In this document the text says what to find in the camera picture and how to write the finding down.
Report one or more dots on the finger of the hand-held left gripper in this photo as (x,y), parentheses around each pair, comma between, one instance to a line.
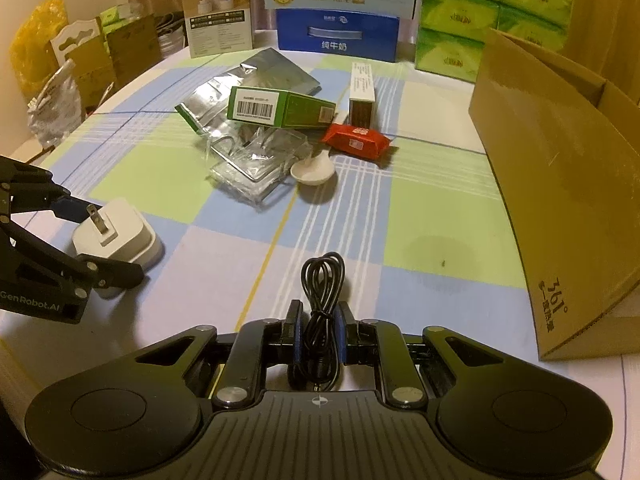
(75,208)
(115,275)

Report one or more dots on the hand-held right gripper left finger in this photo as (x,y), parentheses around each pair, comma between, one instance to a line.
(295,337)

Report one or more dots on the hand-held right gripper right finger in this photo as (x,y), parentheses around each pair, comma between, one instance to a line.
(342,334)

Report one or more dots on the white charger plug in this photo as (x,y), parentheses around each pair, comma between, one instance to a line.
(125,237)

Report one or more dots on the white spoon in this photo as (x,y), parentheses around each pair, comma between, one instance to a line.
(312,170)

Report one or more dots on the red snack packet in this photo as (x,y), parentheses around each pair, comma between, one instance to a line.
(352,140)

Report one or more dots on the green and white medicine box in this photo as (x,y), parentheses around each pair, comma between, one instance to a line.
(290,110)

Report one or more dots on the large cardboard box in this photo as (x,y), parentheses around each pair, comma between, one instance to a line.
(550,160)

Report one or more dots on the clear plastic bag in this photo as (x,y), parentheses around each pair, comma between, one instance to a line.
(55,105)

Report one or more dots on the brown box with hang tab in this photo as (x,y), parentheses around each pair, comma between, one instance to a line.
(85,67)

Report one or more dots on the silver foil bag green edge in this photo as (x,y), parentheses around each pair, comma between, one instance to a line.
(205,102)

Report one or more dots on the yellow plastic bag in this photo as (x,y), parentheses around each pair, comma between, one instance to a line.
(37,45)

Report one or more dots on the brown cardboard box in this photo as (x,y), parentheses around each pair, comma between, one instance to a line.
(132,50)

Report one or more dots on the metal pot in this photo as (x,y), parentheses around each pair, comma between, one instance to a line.
(172,35)

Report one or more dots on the small green packet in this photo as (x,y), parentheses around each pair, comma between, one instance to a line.
(120,14)

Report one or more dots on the beige product box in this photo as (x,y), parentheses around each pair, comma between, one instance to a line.
(220,15)

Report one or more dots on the white long box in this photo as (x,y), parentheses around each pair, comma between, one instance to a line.
(362,90)

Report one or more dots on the dark blue tissue box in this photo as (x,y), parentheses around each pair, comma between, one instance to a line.
(340,35)

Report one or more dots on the stack of green tissue packs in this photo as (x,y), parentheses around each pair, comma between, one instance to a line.
(460,5)

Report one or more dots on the wooden door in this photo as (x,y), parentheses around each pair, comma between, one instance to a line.
(600,10)

